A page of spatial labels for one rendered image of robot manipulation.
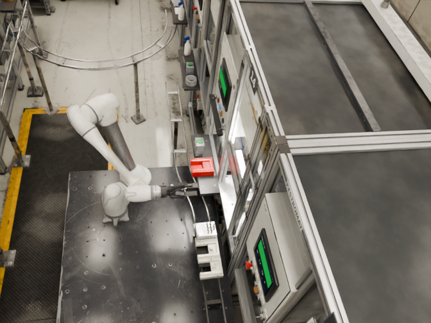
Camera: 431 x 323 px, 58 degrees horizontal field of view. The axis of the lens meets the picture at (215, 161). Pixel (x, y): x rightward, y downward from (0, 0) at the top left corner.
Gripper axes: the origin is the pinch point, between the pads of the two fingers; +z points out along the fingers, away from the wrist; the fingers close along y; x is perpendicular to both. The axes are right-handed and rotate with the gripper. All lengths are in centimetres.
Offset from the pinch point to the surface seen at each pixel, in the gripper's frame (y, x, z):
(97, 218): -44, 11, -63
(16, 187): -111, 87, -144
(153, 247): -44, -15, -26
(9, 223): -111, 50, -145
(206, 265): -29.1, -38.1, 5.5
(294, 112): 88, -22, 34
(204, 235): -19.7, -22.1, 5.7
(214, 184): -21.4, 17.3, 18.5
